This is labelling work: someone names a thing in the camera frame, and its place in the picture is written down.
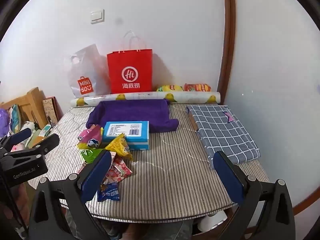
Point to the brown wooden door frame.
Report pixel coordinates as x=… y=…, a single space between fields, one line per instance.
x=228 y=48

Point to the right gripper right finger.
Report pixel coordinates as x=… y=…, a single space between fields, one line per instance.
x=232 y=177

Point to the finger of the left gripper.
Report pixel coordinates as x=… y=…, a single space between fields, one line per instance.
x=15 y=139
x=46 y=145

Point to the wooden rack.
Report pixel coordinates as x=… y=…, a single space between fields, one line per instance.
x=30 y=106

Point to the white wall switch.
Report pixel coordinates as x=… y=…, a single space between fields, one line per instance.
x=97 y=16

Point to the brown patterned book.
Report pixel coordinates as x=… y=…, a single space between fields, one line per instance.
x=52 y=110

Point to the small blue candy pack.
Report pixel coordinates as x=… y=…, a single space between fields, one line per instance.
x=108 y=191

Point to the yellow chips bag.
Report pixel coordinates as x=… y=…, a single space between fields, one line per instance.
x=168 y=88

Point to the striped quilted table cover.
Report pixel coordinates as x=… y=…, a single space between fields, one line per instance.
x=170 y=181

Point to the lychee jelly pack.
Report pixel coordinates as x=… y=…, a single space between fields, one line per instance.
x=118 y=170

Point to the yellow triangular snack bag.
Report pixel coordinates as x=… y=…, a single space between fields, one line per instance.
x=120 y=146

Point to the green snack bag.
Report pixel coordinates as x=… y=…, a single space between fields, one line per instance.
x=89 y=155

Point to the lemon print paper roll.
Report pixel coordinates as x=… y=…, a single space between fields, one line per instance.
x=172 y=96

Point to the pink yellow snack bag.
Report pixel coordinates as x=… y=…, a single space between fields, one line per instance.
x=90 y=138

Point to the white Miniso plastic bag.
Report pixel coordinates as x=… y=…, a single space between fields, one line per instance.
x=86 y=73

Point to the purple plush toy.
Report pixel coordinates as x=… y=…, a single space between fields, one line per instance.
x=4 y=123

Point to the blue tissue box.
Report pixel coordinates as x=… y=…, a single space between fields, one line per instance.
x=136 y=133

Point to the grey checked folded cloth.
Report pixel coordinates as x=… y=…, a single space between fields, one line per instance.
x=220 y=130

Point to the red Haidilao paper bag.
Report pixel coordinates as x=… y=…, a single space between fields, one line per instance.
x=130 y=70

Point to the orange chips bag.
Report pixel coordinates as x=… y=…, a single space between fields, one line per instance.
x=198 y=87

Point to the purple towel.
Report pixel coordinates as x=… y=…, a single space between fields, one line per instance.
x=155 y=111

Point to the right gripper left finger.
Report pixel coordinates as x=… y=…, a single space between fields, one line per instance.
x=93 y=174

